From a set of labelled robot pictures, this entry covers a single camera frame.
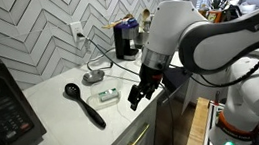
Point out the orange packet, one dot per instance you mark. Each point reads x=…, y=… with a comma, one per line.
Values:
x=215, y=16

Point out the small metal bowl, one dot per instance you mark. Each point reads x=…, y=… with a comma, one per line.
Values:
x=93, y=75

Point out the black steel coffee maker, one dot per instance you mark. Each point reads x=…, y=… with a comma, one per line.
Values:
x=121, y=40

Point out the wooden board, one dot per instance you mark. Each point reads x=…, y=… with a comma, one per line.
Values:
x=195, y=127

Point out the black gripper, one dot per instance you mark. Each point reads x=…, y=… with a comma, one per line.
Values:
x=151, y=74

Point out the small green white box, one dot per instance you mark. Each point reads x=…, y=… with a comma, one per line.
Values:
x=109, y=94

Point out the flat wooden spatula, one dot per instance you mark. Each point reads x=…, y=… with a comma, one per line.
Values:
x=114, y=23

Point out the white wall outlet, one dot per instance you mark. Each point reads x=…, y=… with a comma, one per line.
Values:
x=76, y=27

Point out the grey kitchen cabinet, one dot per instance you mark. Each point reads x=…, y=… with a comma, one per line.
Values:
x=125, y=143

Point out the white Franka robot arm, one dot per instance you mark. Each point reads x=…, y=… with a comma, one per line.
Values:
x=169, y=20

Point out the black slotted spoon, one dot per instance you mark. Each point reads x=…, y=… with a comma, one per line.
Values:
x=89, y=109

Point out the clear bowl with green item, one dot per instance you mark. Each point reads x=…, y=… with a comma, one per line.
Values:
x=94, y=102

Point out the grey utensil crock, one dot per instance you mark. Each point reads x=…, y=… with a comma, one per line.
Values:
x=141, y=40

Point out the green potted plant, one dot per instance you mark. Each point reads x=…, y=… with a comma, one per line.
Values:
x=217, y=2

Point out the aluminium robot stand frame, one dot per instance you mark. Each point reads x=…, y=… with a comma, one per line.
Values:
x=211, y=118

